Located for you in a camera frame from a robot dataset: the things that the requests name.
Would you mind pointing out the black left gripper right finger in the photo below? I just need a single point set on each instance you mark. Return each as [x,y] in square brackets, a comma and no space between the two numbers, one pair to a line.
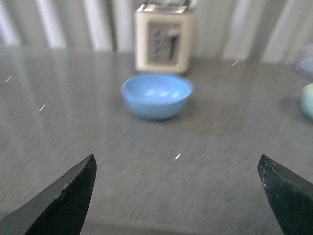
[290,197]

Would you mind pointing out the green plastic bowl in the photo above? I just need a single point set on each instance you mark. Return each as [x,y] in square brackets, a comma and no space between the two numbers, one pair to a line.
[307,100]

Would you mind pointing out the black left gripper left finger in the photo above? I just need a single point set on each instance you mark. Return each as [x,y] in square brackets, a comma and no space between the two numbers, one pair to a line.
[60,209]

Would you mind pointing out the blue plastic bowl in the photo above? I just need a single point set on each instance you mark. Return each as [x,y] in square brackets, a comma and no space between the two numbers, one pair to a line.
[156,96]

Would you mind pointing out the white curtain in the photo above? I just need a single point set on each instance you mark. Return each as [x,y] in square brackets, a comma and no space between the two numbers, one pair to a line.
[273,31]

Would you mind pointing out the cream two-slot toaster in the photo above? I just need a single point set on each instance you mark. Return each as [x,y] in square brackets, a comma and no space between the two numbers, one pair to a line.
[163,36]

